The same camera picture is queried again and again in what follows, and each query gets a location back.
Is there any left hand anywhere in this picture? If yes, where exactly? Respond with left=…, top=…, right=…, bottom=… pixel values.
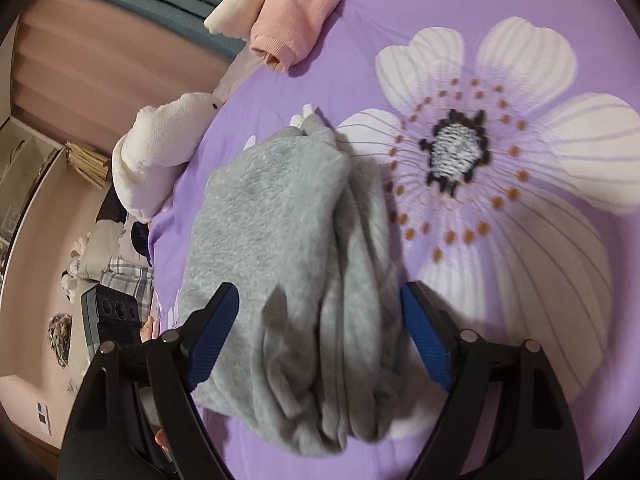
left=139, top=316, right=174, bottom=456

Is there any tan straw broom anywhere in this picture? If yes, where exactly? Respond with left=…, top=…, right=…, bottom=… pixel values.
left=65, top=142, right=111, bottom=188

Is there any purple floral bed sheet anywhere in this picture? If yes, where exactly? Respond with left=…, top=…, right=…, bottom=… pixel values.
left=150, top=0, right=639, bottom=472

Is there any colourful wall ornament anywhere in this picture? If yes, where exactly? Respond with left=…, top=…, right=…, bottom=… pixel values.
left=47, top=313, right=73, bottom=368

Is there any folded pink garment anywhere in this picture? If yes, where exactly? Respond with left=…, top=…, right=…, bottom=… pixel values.
left=202, top=0, right=381, bottom=74

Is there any grey New York sweatshirt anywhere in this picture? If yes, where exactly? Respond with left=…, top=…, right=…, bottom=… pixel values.
left=177, top=110, right=404, bottom=456

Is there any white display shelf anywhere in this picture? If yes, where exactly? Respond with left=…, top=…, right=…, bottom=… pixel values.
left=0, top=117, right=62, bottom=275

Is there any beige pillow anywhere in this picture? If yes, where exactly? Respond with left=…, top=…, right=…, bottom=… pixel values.
left=70, top=220, right=124, bottom=282

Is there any white wall switch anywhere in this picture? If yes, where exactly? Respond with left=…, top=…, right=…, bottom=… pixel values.
left=36, top=402, right=52, bottom=436

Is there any dark navy garment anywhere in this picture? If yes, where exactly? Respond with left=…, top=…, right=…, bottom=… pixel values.
left=96, top=185, right=152, bottom=266

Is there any plaid grey pillow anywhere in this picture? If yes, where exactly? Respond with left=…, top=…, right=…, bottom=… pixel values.
left=100, top=256, right=154, bottom=323

